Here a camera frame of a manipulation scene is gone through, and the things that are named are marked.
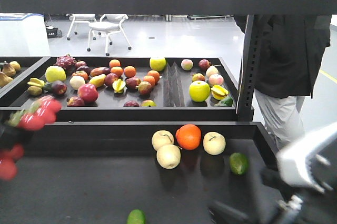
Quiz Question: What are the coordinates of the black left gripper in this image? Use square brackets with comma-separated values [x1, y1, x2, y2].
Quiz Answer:
[207, 121, 337, 224]

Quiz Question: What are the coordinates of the green avocado front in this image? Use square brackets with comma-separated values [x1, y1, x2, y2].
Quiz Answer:
[126, 209, 146, 224]

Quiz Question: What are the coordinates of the green avocado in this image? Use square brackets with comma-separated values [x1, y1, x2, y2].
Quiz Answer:
[229, 152, 249, 175]
[126, 209, 146, 224]

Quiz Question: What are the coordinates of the orange fruit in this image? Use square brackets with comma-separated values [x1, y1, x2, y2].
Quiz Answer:
[175, 124, 202, 150]

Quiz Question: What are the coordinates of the black fruit display stand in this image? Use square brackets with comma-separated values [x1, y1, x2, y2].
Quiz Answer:
[1, 0, 336, 223]

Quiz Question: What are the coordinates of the green avocado right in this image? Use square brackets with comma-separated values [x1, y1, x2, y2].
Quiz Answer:
[229, 152, 249, 175]

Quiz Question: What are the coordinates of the pale pear right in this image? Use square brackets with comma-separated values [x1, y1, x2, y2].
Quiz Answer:
[203, 132, 226, 156]

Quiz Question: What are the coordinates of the pale pear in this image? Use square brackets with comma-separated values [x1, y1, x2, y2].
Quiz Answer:
[203, 132, 226, 156]
[152, 130, 174, 151]
[156, 145, 181, 169]

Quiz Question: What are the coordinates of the pale pear front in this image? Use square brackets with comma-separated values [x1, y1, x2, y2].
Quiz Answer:
[156, 145, 181, 169]

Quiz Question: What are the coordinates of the person in black jacket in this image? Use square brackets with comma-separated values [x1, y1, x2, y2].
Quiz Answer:
[234, 14, 332, 151]

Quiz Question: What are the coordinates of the large green apple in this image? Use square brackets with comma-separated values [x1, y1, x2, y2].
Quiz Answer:
[189, 80, 211, 103]

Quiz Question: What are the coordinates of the pale pear rear left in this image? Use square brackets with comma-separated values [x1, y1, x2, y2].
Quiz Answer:
[152, 130, 174, 151]

